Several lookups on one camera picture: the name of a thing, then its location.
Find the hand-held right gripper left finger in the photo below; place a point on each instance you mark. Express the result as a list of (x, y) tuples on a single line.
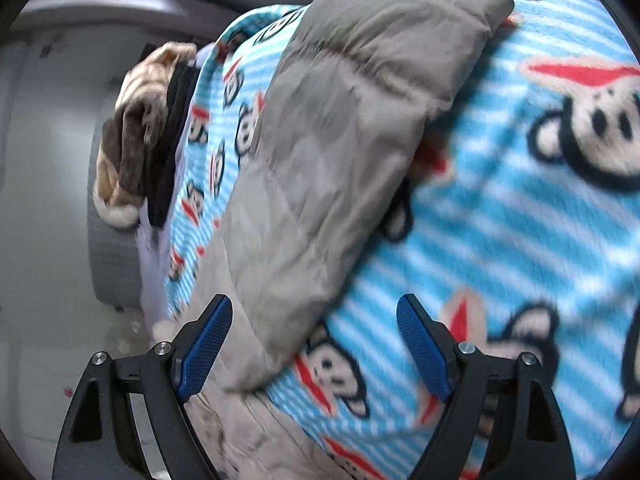
[(205, 346)]

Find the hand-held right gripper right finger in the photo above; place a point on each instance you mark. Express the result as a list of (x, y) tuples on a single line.
[(423, 351)]

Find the taupe puffer jacket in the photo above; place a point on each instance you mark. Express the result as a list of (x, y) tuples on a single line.
[(340, 160)]

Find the blue striped monkey print blanket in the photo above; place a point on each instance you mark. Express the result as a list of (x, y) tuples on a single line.
[(500, 240)]

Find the black folded garment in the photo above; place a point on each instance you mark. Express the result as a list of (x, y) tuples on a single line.
[(167, 160)]

